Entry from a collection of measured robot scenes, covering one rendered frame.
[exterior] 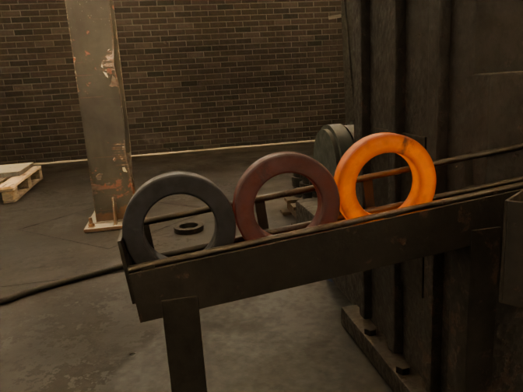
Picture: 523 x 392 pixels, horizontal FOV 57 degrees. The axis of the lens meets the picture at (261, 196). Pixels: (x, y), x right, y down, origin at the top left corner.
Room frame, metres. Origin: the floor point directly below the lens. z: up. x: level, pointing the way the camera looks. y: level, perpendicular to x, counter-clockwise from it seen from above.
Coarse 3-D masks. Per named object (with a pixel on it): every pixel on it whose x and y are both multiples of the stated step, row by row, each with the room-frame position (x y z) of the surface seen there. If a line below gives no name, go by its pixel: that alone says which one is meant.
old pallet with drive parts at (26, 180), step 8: (32, 168) 5.07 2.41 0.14; (40, 168) 5.21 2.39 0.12; (24, 176) 4.57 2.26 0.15; (32, 176) 5.09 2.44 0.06; (40, 176) 5.15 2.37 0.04; (0, 184) 4.89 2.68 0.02; (8, 184) 4.16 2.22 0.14; (16, 184) 4.20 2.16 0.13; (24, 184) 4.58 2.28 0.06; (32, 184) 4.78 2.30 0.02; (8, 192) 4.07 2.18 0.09; (16, 192) 4.16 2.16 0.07; (24, 192) 4.42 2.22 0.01; (8, 200) 4.07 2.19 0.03; (16, 200) 4.13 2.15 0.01
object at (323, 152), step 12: (324, 132) 2.17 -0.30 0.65; (336, 132) 2.08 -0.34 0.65; (348, 132) 2.09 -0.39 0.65; (324, 144) 2.17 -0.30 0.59; (336, 144) 2.06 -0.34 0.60; (348, 144) 2.04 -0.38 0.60; (324, 156) 2.18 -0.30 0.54; (336, 156) 2.02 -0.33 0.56; (300, 204) 2.46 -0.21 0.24; (312, 204) 2.43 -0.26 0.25; (300, 216) 2.45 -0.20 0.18; (312, 216) 2.24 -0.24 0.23; (348, 276) 1.78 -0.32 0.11; (348, 288) 1.78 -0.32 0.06
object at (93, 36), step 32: (96, 0) 3.16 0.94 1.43; (96, 32) 3.15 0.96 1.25; (96, 64) 3.15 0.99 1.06; (96, 96) 3.15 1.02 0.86; (96, 128) 3.14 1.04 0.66; (96, 160) 3.14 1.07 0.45; (128, 160) 3.45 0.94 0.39; (96, 192) 3.13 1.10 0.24; (128, 192) 3.17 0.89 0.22; (96, 224) 3.10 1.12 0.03
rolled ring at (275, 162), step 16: (272, 160) 0.78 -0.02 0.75; (288, 160) 0.78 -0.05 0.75; (304, 160) 0.79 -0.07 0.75; (256, 176) 0.77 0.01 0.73; (272, 176) 0.78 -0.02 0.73; (304, 176) 0.79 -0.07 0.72; (320, 176) 0.79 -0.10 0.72; (240, 192) 0.77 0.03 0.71; (256, 192) 0.77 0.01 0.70; (320, 192) 0.79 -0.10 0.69; (336, 192) 0.80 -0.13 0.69; (240, 208) 0.77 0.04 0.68; (320, 208) 0.80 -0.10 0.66; (336, 208) 0.80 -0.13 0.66; (240, 224) 0.77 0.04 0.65; (256, 224) 0.77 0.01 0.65; (320, 224) 0.79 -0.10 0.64
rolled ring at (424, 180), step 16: (368, 144) 0.81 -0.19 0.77; (384, 144) 0.82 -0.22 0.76; (400, 144) 0.82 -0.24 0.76; (416, 144) 0.83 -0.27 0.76; (352, 160) 0.81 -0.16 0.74; (368, 160) 0.82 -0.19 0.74; (416, 160) 0.83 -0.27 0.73; (336, 176) 0.82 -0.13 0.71; (352, 176) 0.81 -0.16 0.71; (416, 176) 0.84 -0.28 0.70; (432, 176) 0.83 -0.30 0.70; (352, 192) 0.81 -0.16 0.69; (416, 192) 0.84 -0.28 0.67; (432, 192) 0.83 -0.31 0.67; (352, 208) 0.81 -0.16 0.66
